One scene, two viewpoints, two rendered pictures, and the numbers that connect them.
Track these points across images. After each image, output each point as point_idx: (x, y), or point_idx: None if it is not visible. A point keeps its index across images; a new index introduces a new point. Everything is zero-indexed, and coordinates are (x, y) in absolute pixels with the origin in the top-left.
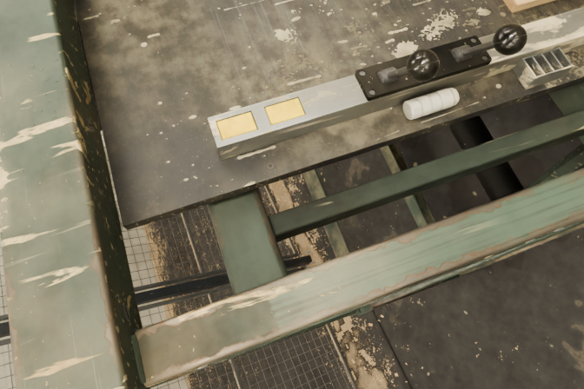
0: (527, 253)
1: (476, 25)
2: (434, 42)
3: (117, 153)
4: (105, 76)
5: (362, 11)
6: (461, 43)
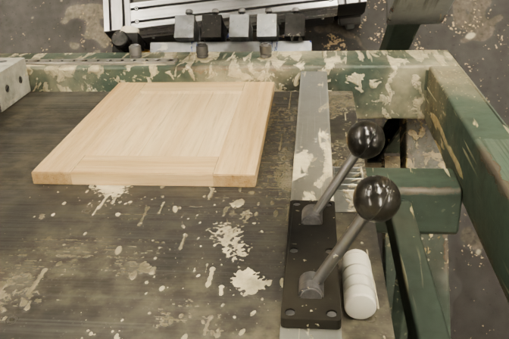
0: None
1: (253, 213)
2: (254, 253)
3: None
4: None
5: (147, 298)
6: (295, 213)
